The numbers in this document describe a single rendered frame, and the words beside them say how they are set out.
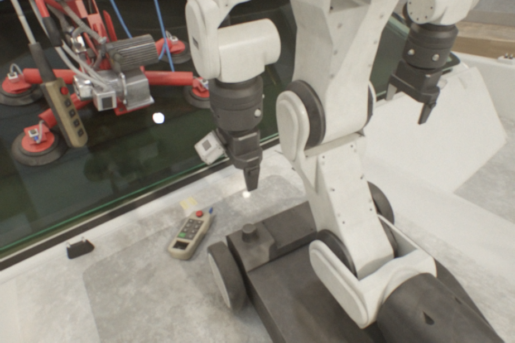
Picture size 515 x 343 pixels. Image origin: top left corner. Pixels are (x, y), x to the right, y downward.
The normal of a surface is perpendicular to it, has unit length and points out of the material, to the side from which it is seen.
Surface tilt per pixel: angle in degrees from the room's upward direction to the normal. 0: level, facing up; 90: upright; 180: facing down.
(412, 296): 22
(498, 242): 12
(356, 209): 60
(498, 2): 90
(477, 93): 56
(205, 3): 51
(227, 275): 37
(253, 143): 101
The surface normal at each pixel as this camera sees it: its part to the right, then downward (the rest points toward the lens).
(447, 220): 0.05, -0.89
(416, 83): -0.89, 0.31
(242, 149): 0.46, 0.60
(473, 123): 0.49, -0.14
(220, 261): -0.03, -0.72
